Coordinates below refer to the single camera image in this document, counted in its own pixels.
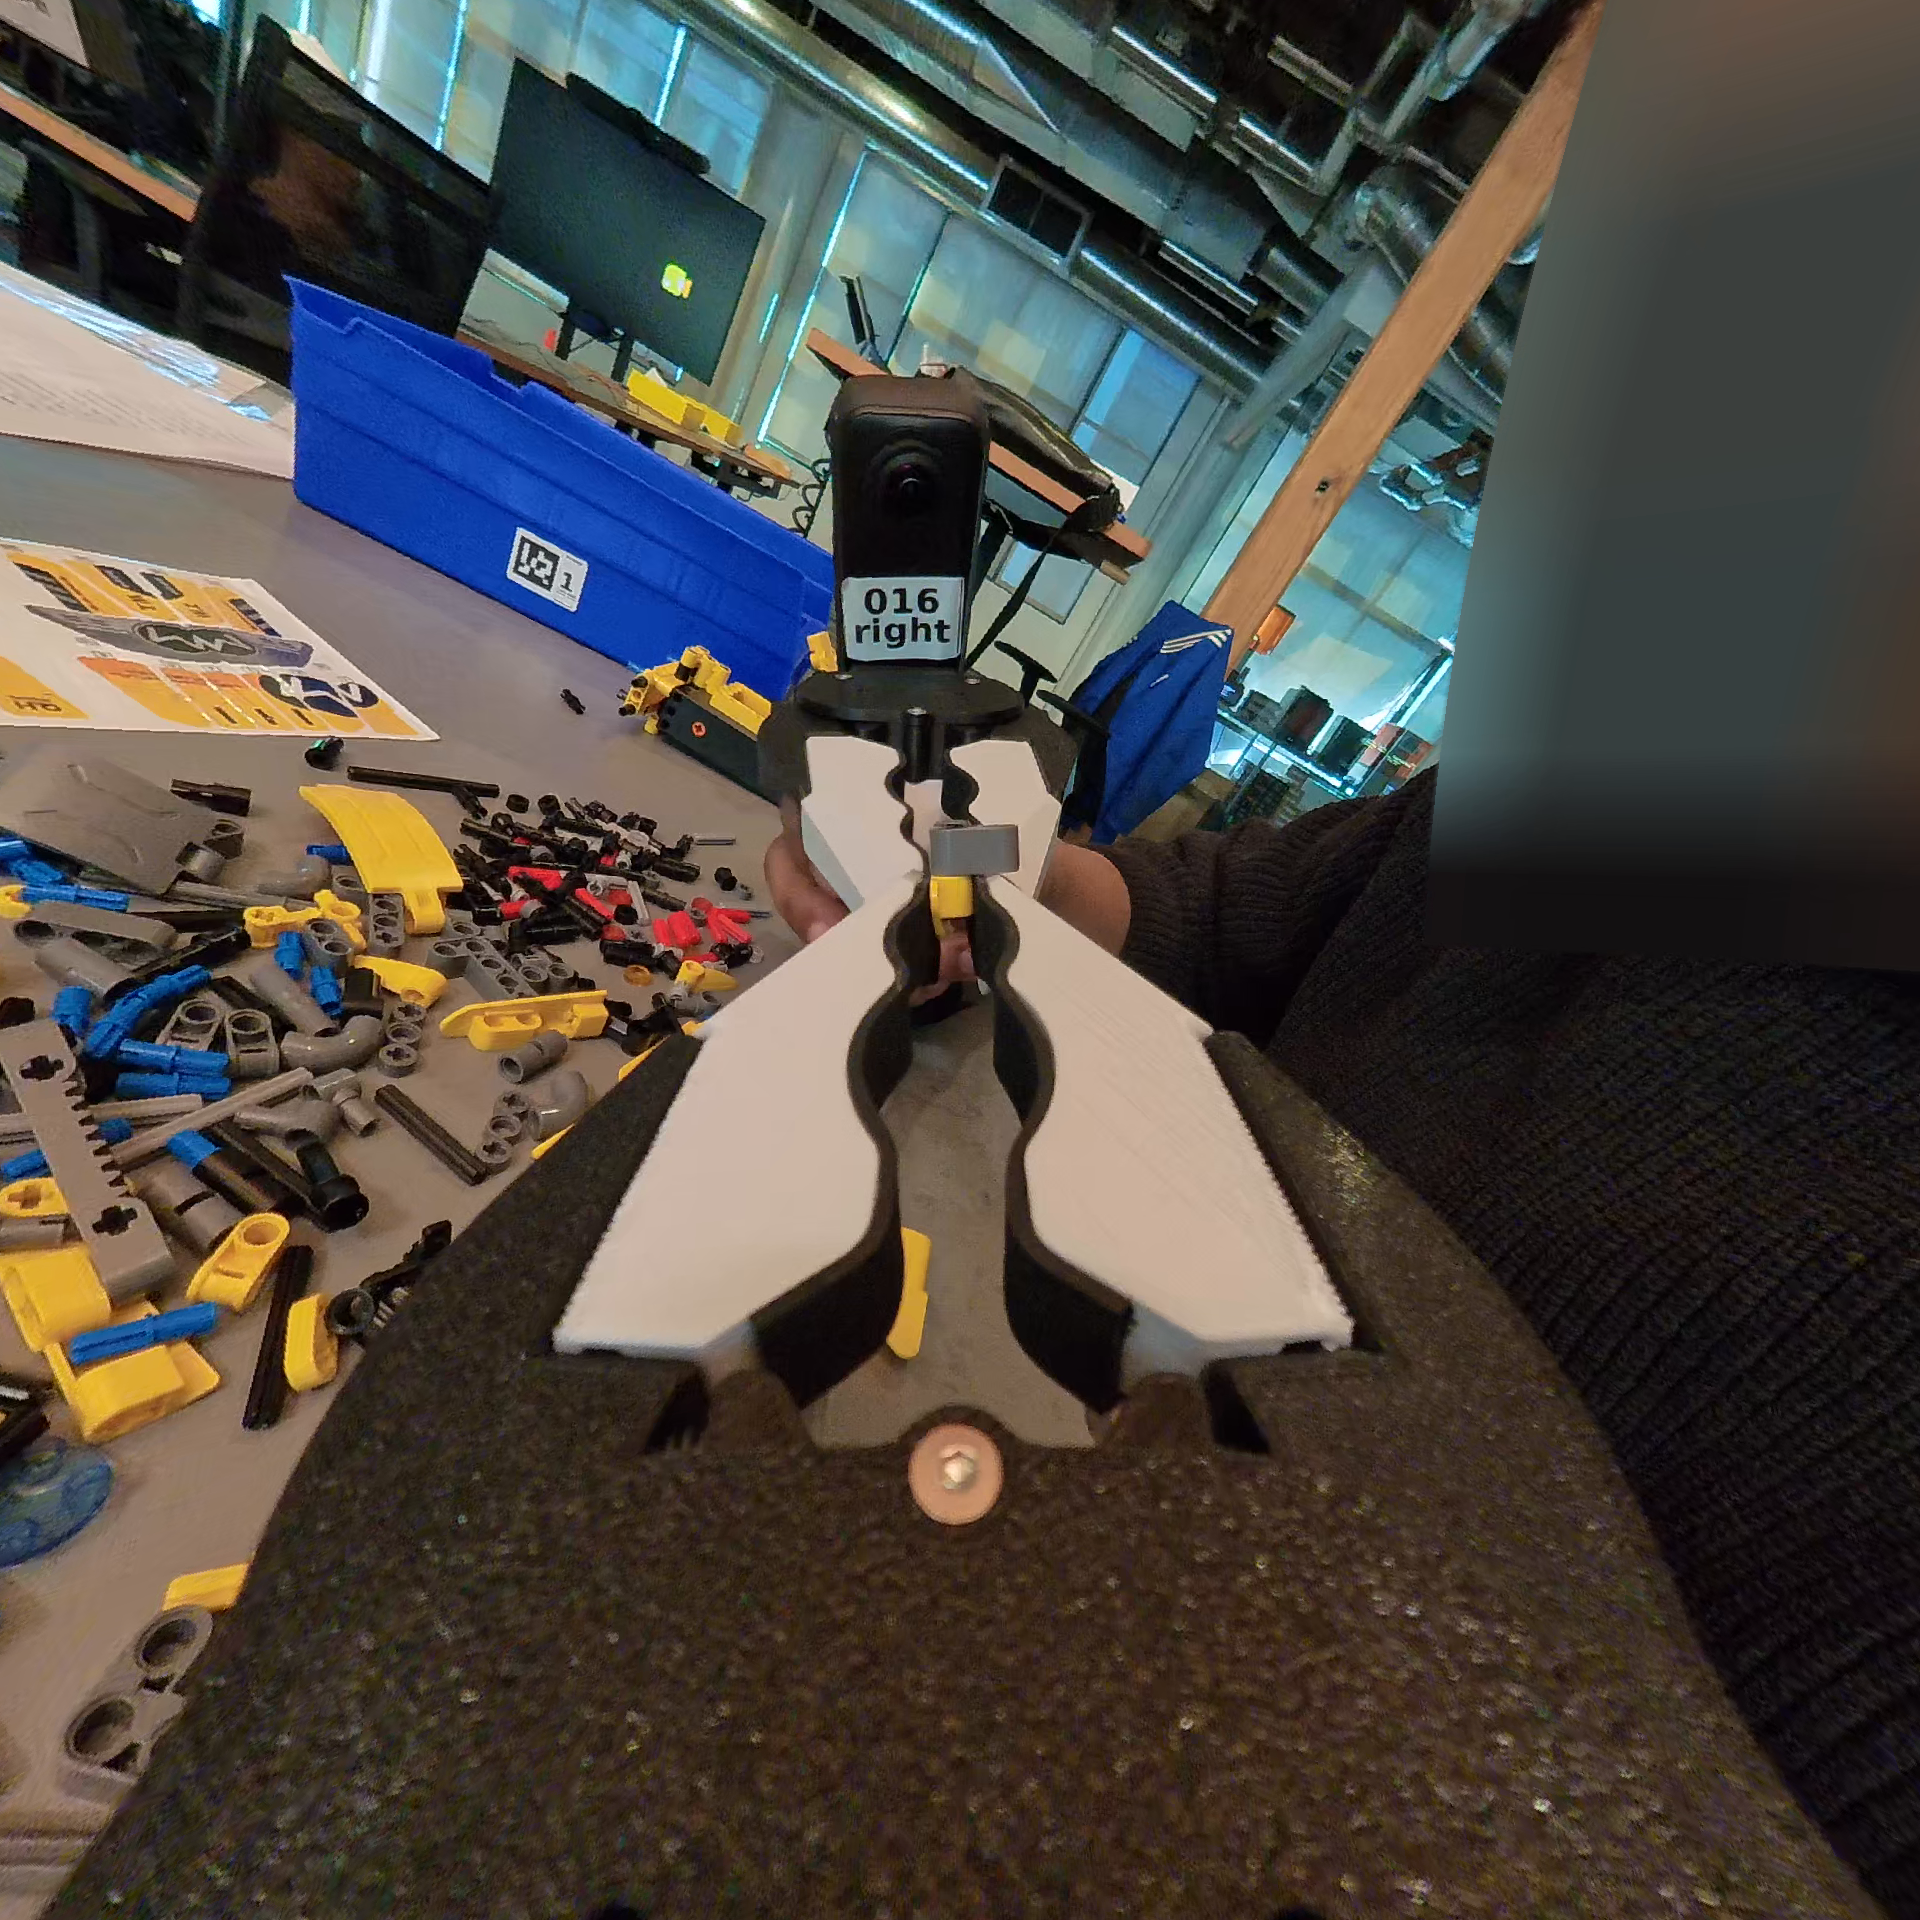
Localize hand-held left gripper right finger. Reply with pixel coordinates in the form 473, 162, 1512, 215
963, 878, 1362, 1415

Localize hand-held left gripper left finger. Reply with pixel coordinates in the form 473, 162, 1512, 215
552, 883, 927, 1409

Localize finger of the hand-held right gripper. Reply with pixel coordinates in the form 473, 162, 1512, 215
960, 732, 1070, 902
799, 735, 923, 910

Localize yellow and grey toy assembly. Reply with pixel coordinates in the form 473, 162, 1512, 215
923, 820, 1026, 992

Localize pile of toy building pieces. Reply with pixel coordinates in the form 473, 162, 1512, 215
0, 743, 783, 1615

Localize person's right forearm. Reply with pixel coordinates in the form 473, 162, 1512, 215
1102, 766, 1443, 1050

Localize person's right hand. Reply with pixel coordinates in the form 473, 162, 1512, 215
766, 832, 1132, 1025

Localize blue jacket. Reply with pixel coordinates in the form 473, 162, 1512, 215
1070, 603, 1237, 842

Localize partly built yellow toy vehicle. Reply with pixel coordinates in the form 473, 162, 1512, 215
623, 646, 776, 745

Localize storage shelf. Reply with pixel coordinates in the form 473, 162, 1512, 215
1214, 646, 1456, 820

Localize black bag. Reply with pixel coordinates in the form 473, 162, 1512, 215
982, 382, 1124, 525

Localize yellow box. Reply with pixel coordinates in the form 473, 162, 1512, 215
623, 366, 749, 446

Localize low wooden desk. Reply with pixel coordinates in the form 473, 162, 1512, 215
457, 338, 796, 498

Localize yellow curved panel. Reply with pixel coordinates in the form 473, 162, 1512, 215
300, 783, 464, 926

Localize blue plastic bin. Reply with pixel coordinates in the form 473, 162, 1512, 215
284, 276, 839, 700

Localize black computer monitor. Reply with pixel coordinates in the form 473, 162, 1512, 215
484, 60, 767, 385

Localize grey toothed rack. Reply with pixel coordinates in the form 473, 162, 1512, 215
0, 1022, 180, 1302

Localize yellow sticker sheet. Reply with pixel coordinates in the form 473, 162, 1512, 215
0, 539, 439, 740

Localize grey curved panel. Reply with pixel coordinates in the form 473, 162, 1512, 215
0, 745, 249, 896

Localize blue transparent dome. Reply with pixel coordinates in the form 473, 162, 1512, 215
0, 1438, 117, 1572

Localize printed paper sheets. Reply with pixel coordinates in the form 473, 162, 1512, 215
0, 269, 296, 482

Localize wooden post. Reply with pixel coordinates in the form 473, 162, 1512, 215
1200, 0, 1606, 640

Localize grey frame piece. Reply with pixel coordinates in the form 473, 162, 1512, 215
0, 1606, 219, 1920

